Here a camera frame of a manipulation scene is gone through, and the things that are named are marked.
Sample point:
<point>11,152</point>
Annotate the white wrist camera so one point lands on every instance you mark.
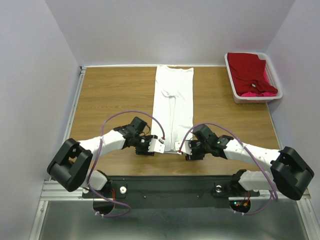
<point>183,148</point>
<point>156,146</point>

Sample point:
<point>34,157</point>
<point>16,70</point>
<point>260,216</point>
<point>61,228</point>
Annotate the pink t shirt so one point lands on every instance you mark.
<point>263,94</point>

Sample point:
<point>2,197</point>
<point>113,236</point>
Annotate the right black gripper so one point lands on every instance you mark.
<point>193,156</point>

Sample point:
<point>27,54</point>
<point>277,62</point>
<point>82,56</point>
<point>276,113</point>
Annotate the white plastic basket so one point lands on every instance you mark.
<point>272,78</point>

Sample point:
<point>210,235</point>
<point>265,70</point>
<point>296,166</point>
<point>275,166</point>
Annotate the aluminium right rail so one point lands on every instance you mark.
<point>274,128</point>

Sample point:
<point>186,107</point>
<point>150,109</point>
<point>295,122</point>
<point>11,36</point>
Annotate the aluminium front rail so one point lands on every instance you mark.
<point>53,191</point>

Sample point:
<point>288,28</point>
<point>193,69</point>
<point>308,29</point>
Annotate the aluminium rail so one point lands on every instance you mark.
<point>274,128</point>
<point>74,104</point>
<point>53,191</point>

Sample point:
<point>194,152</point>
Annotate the red t shirt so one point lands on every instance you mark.
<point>247,71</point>

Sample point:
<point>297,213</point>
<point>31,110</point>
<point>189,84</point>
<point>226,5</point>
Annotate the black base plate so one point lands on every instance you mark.
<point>159,192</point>

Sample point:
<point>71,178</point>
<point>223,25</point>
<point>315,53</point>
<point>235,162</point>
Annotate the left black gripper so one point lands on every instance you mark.
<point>144,151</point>

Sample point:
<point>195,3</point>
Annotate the white t shirt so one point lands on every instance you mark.
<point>173,104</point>

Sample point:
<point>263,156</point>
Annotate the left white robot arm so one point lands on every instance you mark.
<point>71,165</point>

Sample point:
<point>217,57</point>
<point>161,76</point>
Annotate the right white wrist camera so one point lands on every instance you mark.
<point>183,148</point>

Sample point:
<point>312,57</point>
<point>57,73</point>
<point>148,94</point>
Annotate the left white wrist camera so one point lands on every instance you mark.
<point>156,146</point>

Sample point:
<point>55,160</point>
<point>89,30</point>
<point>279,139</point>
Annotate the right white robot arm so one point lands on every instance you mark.
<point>280,171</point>

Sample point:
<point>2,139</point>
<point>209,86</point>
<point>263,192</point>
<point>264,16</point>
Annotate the aluminium left rail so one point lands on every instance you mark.
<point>74,104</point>

